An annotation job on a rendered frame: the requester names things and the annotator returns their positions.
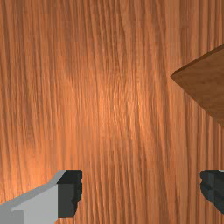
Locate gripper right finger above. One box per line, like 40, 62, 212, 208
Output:
199, 169, 224, 216

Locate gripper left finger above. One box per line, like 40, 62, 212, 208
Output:
0, 169, 83, 224

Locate brown wooden door frame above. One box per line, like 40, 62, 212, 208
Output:
170, 43, 224, 128

